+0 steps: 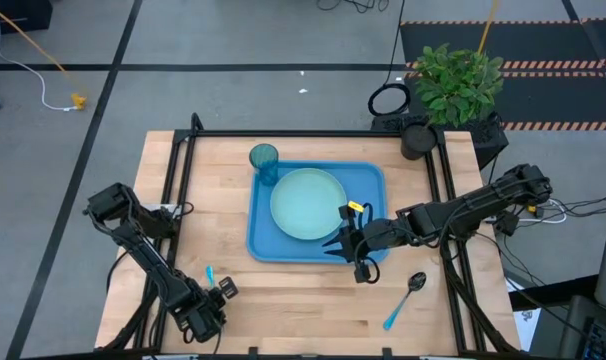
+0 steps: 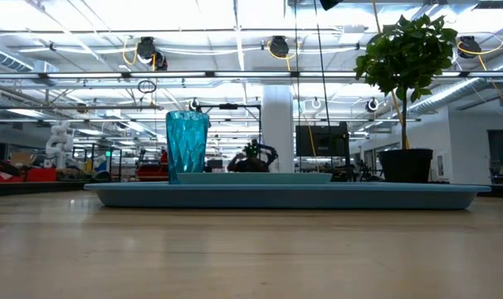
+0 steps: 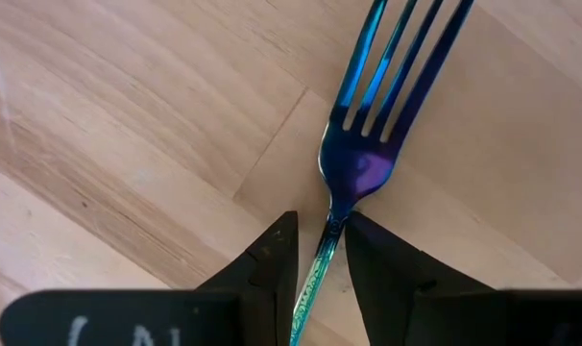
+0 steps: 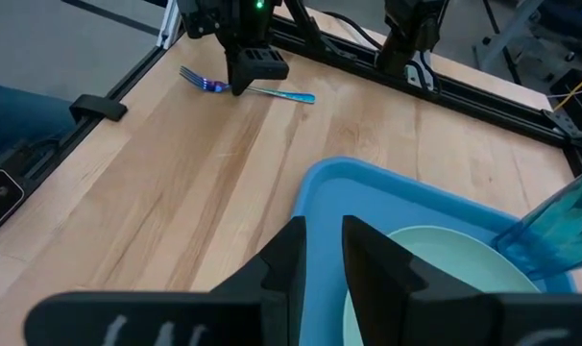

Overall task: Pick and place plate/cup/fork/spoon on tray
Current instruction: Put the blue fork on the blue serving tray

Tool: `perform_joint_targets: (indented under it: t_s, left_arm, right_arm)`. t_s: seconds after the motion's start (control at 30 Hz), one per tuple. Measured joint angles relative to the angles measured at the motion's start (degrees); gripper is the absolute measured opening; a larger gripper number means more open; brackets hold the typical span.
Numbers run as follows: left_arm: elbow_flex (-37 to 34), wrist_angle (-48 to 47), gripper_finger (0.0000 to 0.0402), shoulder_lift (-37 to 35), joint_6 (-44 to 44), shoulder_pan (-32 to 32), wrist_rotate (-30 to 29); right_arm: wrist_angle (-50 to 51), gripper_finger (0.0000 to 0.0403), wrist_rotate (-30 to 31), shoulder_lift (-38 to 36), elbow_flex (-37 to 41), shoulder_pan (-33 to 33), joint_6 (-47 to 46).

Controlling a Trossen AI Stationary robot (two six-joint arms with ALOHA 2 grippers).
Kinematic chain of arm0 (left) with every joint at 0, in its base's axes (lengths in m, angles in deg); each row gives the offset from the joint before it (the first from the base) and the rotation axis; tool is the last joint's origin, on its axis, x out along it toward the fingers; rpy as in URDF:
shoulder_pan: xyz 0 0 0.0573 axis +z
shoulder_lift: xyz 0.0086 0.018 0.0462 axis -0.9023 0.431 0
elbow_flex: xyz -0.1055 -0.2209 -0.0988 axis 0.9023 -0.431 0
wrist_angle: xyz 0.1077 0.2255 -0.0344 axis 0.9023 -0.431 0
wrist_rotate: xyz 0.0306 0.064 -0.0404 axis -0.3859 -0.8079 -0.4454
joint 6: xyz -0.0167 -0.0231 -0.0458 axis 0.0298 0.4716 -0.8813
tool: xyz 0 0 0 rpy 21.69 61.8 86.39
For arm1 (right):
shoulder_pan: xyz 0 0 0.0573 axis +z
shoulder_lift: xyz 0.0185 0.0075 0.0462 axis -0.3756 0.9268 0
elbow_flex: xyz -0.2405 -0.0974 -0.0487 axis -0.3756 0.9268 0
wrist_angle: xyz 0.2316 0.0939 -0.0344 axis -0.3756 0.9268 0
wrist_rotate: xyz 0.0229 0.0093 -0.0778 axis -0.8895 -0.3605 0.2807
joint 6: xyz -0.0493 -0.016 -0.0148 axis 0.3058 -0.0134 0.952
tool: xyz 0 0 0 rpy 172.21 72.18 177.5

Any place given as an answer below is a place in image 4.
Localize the pale green plate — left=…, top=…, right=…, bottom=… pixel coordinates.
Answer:
left=342, top=224, right=541, bottom=346

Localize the yellow cord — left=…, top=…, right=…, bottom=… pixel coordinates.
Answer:
left=553, top=65, right=582, bottom=112

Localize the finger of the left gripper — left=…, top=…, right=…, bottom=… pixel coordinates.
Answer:
left=226, top=46, right=290, bottom=96

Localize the blue plastic tray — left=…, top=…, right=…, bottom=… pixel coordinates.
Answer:
left=292, top=156, right=576, bottom=346

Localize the silver metal bracket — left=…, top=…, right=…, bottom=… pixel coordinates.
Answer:
left=156, top=0, right=182, bottom=50

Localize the black aluminium table frame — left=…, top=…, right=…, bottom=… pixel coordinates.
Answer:
left=0, top=0, right=582, bottom=241

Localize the black box on floor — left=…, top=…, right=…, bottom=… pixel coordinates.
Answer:
left=548, top=66, right=582, bottom=121

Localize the black clamp on frame rail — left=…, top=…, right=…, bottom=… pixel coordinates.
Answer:
left=68, top=93, right=129, bottom=122

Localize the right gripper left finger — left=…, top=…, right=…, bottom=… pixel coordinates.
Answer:
left=24, top=215, right=307, bottom=346

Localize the black box with white rim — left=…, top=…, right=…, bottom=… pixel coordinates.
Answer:
left=0, top=168, right=26, bottom=230

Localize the teal translucent plastic cup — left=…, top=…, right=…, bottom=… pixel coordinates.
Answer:
left=491, top=164, right=582, bottom=283

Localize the person's leg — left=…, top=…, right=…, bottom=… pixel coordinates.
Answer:
left=0, top=79, right=79, bottom=162

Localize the black cable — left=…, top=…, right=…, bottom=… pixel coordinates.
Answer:
left=319, top=10, right=383, bottom=52

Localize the iridescent metal fork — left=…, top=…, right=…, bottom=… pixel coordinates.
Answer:
left=179, top=65, right=317, bottom=105

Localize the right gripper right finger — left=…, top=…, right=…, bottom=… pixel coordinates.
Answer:
left=342, top=214, right=582, bottom=346

